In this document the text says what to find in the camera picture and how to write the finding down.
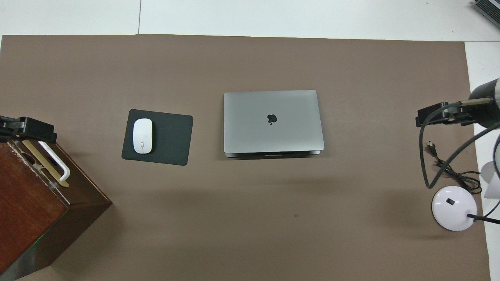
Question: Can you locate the white box handle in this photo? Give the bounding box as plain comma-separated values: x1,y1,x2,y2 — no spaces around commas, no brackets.
38,141,70,182

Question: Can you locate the brass handle plate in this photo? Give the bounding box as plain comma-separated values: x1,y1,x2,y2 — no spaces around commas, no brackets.
21,140,70,188

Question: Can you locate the grey slatted device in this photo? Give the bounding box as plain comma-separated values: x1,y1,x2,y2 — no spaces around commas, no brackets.
473,0,500,30

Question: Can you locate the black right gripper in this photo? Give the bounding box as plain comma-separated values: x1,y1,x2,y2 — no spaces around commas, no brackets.
416,101,475,128

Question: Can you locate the white computer mouse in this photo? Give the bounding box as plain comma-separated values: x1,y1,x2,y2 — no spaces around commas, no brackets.
133,118,153,154

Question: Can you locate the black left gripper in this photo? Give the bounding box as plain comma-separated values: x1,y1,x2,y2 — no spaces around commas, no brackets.
0,116,58,143

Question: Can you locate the white desk lamp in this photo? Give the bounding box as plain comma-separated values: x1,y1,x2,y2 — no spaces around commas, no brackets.
432,161,500,231

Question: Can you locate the brown table mat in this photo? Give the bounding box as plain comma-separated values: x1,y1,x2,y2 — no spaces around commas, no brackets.
0,34,491,281

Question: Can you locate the black mouse pad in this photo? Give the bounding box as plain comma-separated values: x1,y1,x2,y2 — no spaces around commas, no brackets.
121,109,194,166

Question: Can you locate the black lamp power cable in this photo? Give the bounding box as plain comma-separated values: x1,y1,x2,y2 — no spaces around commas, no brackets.
427,140,500,219

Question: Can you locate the dark brown wooden box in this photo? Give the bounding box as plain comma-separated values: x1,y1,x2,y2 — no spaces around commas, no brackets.
0,135,113,281

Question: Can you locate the silver grey laptop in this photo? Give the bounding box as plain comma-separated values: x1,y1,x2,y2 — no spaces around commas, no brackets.
223,90,325,158

